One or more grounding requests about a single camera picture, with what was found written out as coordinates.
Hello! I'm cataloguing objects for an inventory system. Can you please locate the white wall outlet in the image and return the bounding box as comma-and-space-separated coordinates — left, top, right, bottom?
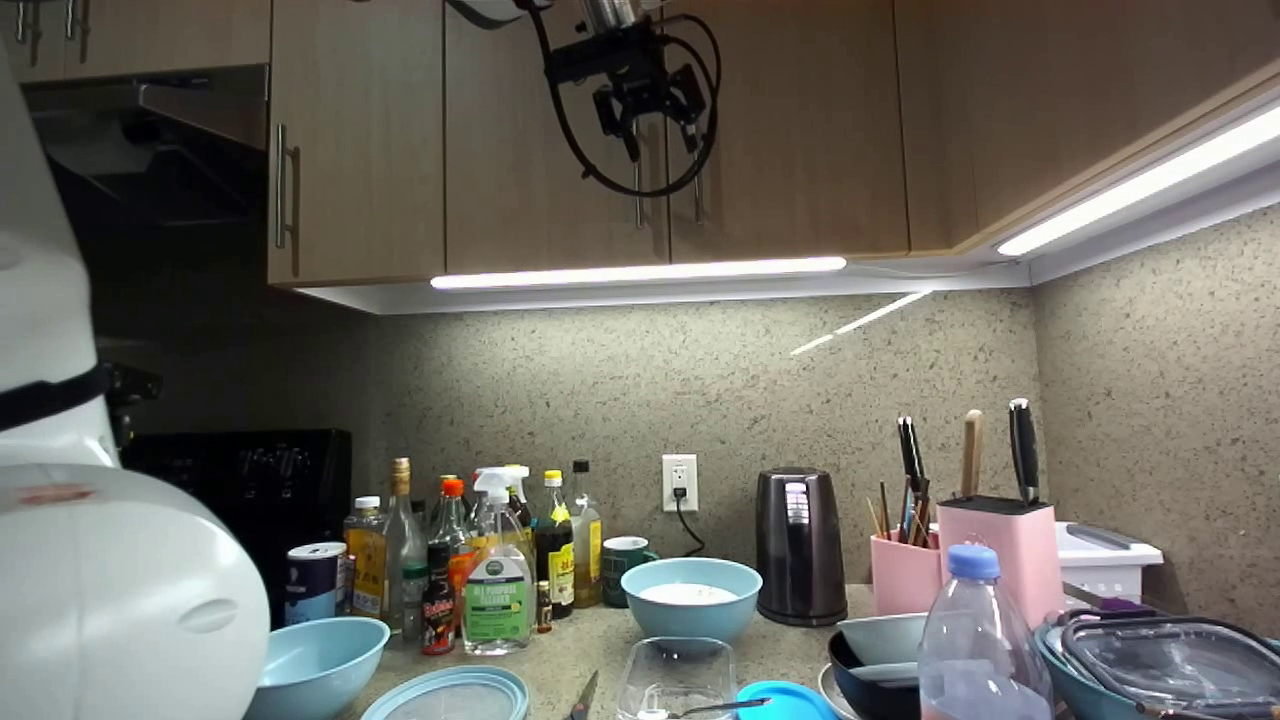
662, 452, 700, 510

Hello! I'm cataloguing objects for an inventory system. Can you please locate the under cabinet light strip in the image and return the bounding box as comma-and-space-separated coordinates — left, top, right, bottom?
430, 257, 849, 292

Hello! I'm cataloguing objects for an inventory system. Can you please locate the yellow cap oil bottle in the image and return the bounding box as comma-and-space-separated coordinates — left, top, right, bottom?
537, 468, 575, 618

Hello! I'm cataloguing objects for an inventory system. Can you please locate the wooden cabinet door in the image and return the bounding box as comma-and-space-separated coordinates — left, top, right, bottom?
444, 0, 666, 270
669, 0, 908, 258

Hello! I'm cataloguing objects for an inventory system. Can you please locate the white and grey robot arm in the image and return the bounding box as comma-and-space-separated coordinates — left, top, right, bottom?
0, 54, 339, 720

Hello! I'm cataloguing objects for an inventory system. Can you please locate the light blue empty bowl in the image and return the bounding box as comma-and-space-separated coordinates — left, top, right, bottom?
244, 616, 391, 720

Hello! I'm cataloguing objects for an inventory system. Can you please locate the blue round lid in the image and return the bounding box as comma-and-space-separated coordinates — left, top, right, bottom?
735, 679, 838, 720

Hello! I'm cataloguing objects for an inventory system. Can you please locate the white spray bottle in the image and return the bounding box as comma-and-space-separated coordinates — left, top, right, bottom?
459, 468, 537, 655

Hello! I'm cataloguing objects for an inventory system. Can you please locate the white storage container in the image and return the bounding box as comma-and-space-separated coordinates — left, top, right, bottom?
1056, 518, 1166, 599

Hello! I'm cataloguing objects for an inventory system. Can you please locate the gold cap glass bottle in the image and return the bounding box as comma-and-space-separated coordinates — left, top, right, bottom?
388, 454, 430, 645

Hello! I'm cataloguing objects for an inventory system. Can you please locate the light blue bowl with flour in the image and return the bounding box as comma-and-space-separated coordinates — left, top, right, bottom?
622, 555, 763, 638

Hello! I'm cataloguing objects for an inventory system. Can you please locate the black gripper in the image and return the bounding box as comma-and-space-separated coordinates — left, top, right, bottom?
544, 19, 713, 158

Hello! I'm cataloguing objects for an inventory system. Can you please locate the black microwave oven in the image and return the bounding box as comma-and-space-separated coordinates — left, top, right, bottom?
126, 427, 354, 622

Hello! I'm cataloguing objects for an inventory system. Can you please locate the yellow cap dark bottle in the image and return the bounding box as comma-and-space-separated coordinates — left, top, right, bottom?
573, 459, 603, 607

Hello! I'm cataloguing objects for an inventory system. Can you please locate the pink utensil holder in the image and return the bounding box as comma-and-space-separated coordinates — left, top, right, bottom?
871, 416, 940, 613

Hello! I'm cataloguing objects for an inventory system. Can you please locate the pink knife block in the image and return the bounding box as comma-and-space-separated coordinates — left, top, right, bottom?
940, 396, 1064, 628

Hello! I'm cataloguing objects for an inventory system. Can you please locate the clear water bottle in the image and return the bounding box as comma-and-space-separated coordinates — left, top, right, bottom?
917, 543, 1051, 720

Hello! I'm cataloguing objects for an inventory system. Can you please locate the black electric kettle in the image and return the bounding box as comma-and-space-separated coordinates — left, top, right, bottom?
758, 468, 849, 622

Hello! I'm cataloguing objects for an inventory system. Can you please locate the orange cap sauce bottle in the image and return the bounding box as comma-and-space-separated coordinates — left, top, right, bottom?
419, 475, 470, 655

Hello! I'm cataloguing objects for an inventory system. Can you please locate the glass container with lid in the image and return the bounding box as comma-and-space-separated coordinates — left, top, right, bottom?
1032, 607, 1280, 720

